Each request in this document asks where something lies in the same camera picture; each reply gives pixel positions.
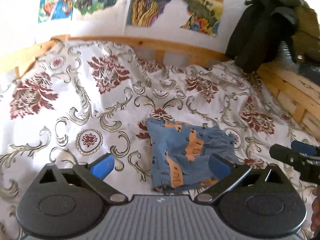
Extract colourful poster right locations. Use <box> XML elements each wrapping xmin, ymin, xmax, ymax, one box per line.
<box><xmin>127</xmin><ymin>0</ymin><xmax>224</xmax><ymax>36</ymax></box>

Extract wooden bed frame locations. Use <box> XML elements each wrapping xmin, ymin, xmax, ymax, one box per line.
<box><xmin>1</xmin><ymin>35</ymin><xmax>319</xmax><ymax>139</ymax></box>

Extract person's right hand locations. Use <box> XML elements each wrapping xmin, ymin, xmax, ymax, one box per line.
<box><xmin>310</xmin><ymin>187</ymin><xmax>320</xmax><ymax>232</ymax></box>

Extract dark jacket on bedpost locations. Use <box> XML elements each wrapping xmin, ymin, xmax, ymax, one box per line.
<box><xmin>225</xmin><ymin>0</ymin><xmax>319</xmax><ymax>73</ymax></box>

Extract blue pants with orange patches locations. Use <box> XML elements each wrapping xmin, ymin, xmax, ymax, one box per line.
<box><xmin>147</xmin><ymin>118</ymin><xmax>238</xmax><ymax>192</ymax></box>

